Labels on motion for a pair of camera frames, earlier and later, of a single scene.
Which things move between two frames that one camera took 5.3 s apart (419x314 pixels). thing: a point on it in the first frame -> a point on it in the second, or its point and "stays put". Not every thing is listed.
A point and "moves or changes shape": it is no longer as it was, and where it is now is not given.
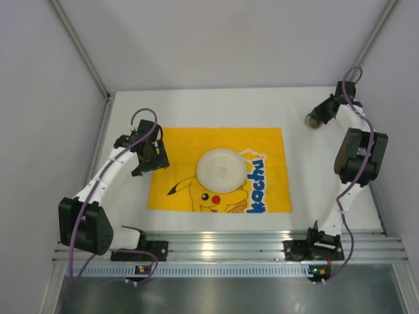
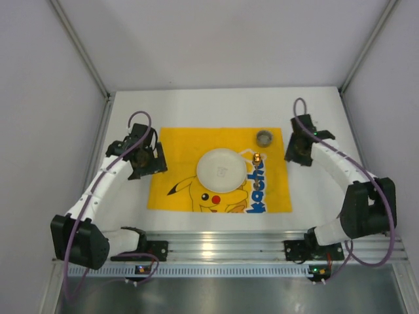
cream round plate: x=221 y=171 stays put
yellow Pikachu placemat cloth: x=266 y=188 stays put
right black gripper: x=323 y=112 -> x=291 y=152
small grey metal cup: x=311 y=122 moves or changes shape
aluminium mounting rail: x=252 y=246 stays put
